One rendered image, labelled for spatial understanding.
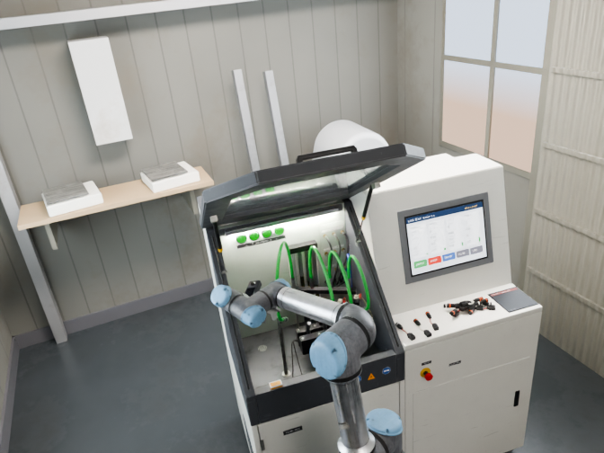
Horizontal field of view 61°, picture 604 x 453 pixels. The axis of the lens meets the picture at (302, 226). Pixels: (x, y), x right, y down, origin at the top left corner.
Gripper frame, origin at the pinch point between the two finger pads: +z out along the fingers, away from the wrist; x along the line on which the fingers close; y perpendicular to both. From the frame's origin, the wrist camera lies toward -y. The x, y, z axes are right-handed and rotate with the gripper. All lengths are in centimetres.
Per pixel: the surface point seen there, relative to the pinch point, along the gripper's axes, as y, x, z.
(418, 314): -8, 44, 61
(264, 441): 49, -17, 30
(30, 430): 51, -210, 66
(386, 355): 13, 34, 43
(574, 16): -168, 132, 82
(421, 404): 32, 40, 75
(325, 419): 39, 6, 44
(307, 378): 24.3, 6.1, 23.6
